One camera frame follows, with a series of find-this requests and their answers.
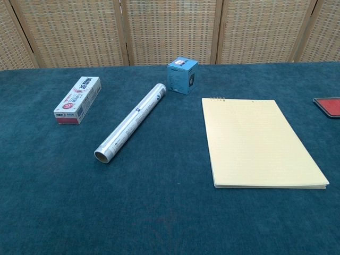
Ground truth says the woven bamboo folding screen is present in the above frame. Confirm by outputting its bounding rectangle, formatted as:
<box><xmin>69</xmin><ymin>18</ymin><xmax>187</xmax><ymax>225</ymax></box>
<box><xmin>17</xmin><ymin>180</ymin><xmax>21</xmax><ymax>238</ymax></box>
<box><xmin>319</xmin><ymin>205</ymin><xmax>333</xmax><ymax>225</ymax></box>
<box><xmin>0</xmin><ymin>0</ymin><xmax>340</xmax><ymax>71</ymax></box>

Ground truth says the silver foil roll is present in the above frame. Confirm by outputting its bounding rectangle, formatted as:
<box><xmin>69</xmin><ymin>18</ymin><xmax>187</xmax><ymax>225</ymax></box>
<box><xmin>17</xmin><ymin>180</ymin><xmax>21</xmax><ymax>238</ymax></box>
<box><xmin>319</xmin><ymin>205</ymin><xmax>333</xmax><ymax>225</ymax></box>
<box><xmin>93</xmin><ymin>83</ymin><xmax>167</xmax><ymax>164</ymax></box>

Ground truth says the red card in clear sleeve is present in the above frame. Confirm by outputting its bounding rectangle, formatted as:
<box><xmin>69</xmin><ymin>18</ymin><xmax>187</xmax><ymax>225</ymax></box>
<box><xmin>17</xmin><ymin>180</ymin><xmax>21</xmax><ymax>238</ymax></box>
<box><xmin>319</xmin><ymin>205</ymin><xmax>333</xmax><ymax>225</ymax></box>
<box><xmin>312</xmin><ymin>97</ymin><xmax>340</xmax><ymax>118</ymax></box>

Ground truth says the blue felt table cloth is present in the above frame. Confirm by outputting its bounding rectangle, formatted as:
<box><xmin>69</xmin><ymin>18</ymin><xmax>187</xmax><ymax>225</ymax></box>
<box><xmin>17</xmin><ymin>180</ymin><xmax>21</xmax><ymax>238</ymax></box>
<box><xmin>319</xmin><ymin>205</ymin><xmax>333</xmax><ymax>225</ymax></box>
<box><xmin>0</xmin><ymin>61</ymin><xmax>340</xmax><ymax>255</ymax></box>

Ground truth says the white red toothpaste box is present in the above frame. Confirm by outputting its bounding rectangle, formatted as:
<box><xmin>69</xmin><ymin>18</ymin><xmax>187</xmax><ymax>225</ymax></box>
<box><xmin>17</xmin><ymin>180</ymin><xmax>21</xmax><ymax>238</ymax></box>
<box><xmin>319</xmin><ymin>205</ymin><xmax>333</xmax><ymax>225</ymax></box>
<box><xmin>53</xmin><ymin>76</ymin><xmax>102</xmax><ymax>125</ymax></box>

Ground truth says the yellow spiral notepad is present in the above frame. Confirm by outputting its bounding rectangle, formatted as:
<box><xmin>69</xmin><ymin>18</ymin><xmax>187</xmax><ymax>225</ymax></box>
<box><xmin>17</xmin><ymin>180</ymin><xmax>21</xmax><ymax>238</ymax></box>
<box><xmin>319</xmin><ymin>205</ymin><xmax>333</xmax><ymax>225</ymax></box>
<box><xmin>201</xmin><ymin>97</ymin><xmax>330</xmax><ymax>190</ymax></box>

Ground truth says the small blue cube box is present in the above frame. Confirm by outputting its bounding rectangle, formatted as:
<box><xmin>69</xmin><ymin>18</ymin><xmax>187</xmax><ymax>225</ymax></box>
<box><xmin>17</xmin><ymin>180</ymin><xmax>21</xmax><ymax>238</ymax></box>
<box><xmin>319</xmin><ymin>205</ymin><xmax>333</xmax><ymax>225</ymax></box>
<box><xmin>167</xmin><ymin>57</ymin><xmax>199</xmax><ymax>96</ymax></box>

